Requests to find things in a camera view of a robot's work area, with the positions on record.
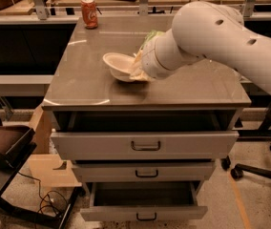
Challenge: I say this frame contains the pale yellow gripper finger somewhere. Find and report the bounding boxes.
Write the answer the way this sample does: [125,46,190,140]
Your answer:
[130,50,154,82]

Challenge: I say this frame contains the white paper bowl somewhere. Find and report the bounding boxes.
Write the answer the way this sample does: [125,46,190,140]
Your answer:
[103,52,136,82]

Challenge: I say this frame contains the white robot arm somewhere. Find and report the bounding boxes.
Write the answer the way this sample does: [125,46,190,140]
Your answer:
[131,2,271,95]

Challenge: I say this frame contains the orange soda can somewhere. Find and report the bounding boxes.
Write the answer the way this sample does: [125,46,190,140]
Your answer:
[81,0,98,29]

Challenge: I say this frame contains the green chip bag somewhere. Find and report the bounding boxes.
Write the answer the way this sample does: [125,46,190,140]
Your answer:
[140,30,164,49]

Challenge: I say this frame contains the grey drawer cabinet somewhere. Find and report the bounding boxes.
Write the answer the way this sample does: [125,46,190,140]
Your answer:
[41,14,252,223]

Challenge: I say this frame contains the top grey drawer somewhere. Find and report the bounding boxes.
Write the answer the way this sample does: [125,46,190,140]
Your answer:
[51,131,239,160]

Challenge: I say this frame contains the grey drawer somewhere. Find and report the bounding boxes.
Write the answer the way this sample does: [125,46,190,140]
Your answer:
[73,162,215,182]
[51,131,239,160]
[80,181,207,221]

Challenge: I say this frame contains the middle grey drawer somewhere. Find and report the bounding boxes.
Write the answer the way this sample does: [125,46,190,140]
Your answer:
[73,162,215,182]

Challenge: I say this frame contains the bottom grey drawer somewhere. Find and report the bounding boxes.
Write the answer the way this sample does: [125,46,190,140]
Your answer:
[80,181,207,221]

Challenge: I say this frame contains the wooden box on floor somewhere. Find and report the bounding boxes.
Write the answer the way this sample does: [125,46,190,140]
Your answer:
[28,155,81,188]

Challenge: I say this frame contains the black tray on stand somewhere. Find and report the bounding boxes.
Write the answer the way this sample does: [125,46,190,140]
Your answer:
[0,118,35,168]

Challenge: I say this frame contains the black floor cable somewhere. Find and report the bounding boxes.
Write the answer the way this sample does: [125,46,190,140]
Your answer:
[16,171,69,219]

